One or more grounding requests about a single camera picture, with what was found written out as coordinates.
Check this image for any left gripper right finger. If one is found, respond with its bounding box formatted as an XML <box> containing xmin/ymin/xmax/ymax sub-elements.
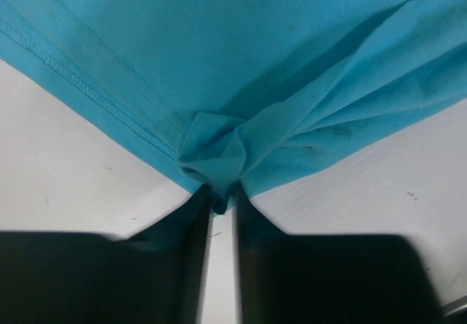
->
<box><xmin>231</xmin><ymin>184</ymin><xmax>444</xmax><ymax>323</ymax></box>

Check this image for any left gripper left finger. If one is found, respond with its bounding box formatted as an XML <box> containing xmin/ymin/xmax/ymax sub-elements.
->
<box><xmin>1</xmin><ymin>185</ymin><xmax>212</xmax><ymax>323</ymax></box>

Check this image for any cyan t shirt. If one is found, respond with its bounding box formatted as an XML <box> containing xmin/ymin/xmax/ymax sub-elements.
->
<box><xmin>1</xmin><ymin>0</ymin><xmax>466</xmax><ymax>198</ymax></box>

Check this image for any aluminium table frame rail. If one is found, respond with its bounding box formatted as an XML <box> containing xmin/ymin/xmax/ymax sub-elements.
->
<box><xmin>443</xmin><ymin>296</ymin><xmax>467</xmax><ymax>319</ymax></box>

